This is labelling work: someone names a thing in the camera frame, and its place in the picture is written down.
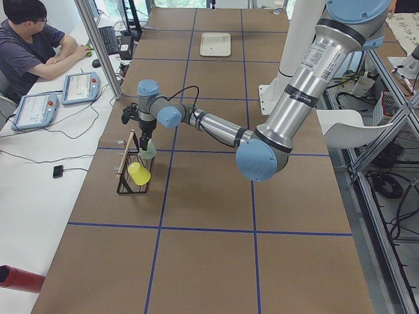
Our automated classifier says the cream rabbit print tray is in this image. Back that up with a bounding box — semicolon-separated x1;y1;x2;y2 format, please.
200;32;231;57

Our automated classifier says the red cylinder bottle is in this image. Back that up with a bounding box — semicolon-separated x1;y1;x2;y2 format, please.
1;265;45;293

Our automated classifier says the yellow plastic cup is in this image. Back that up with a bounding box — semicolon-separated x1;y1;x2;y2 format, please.
127;162;151;186

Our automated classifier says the near blue teach pendant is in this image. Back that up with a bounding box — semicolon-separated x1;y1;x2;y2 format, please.
11;92;59;131

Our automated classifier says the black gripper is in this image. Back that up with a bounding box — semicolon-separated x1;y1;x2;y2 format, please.
139;120;156;150

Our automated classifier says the black wire cup rack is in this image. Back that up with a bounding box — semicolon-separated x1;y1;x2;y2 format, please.
115;130;156;195

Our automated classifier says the blue teach pendant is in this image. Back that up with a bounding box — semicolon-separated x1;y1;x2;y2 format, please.
11;92;59;131
62;71;100;105

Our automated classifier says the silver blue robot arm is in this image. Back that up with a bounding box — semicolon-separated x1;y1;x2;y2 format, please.
137;1;390;181

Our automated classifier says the small black puck device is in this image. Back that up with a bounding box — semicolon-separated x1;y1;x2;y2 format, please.
52;165;64;179

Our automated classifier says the pale green plastic cup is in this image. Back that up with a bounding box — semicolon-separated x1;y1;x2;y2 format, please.
138;139;156;160

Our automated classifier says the seated man in blue shirt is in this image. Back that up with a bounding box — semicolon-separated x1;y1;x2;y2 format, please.
1;1;88;103

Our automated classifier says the green toy object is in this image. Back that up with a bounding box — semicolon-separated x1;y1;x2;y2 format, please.
86;45;94;58

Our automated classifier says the black keyboard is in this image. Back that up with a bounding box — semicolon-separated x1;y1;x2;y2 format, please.
98;26;119;55

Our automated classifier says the far blue teach pendant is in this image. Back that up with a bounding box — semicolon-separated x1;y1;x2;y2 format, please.
62;71;100;105

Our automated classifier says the black power adapter box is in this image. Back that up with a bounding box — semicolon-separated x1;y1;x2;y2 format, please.
118;36;134;60

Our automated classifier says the black computer mouse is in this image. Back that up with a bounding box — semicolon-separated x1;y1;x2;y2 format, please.
92;59;101;68

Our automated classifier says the aluminium frame post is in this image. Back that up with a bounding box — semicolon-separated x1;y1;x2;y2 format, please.
74;0;122;100

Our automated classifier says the white paper cup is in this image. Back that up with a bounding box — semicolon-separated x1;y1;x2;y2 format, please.
273;0;283;15

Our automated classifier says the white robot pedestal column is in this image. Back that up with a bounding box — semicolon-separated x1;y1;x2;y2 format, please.
259;0;326;115

